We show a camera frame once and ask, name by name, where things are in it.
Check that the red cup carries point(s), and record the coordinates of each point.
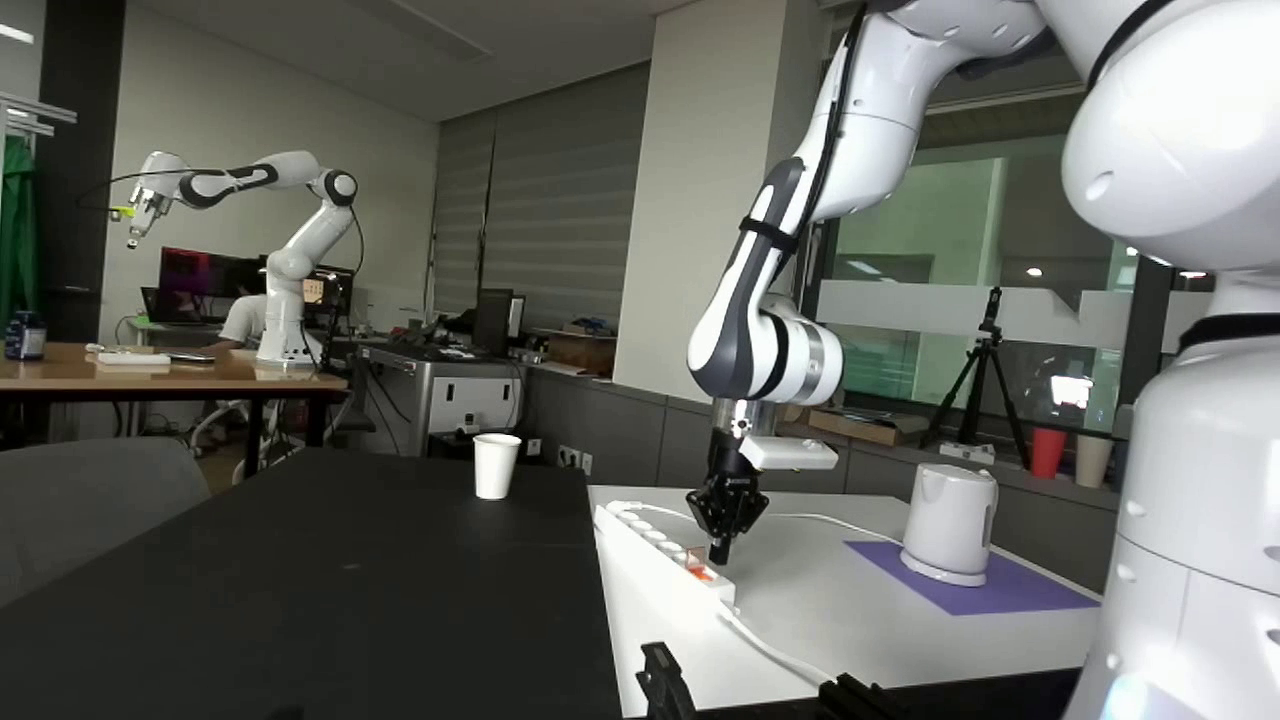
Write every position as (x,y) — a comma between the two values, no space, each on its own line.
(1050,454)

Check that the grey chair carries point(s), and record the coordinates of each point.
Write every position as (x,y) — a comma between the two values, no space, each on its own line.
(92,504)

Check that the wall power socket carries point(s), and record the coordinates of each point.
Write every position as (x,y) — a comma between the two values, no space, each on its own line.
(574,456)

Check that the white power strip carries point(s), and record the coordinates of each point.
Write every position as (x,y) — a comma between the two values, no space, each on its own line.
(673,547)

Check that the black table clamp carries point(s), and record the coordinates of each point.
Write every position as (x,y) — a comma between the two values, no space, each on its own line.
(660,680)

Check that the black camera tripod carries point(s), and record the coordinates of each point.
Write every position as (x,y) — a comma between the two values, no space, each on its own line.
(986,373)

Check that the white electric kettle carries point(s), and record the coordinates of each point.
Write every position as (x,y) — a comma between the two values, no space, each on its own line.
(950,524)

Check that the beige cup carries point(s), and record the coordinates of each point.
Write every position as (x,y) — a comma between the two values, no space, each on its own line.
(1095,462)

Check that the wooden desk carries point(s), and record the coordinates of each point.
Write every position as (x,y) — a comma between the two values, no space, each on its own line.
(162,373)

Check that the purple mat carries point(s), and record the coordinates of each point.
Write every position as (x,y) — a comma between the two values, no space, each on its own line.
(1027,592)

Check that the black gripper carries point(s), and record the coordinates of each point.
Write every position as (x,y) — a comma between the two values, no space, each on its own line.
(728,501)

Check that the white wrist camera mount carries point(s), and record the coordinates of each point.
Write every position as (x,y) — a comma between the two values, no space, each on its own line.
(793,454)

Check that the green cloth screen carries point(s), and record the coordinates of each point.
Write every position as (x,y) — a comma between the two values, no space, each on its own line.
(19,226)

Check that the long ceiling light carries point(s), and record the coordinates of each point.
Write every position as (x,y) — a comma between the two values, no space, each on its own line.
(12,34)

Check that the white metal cabinet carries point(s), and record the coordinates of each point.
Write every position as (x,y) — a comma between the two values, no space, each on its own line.
(445,402)

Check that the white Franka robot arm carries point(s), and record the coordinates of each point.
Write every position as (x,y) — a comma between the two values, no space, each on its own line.
(1186,402)

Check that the computer monitor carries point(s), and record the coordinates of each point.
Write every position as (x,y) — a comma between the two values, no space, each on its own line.
(202,283)

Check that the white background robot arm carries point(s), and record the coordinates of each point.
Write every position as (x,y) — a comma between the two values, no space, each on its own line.
(286,265)

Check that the white paper cup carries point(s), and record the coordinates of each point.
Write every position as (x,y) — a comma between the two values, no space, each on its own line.
(497,465)

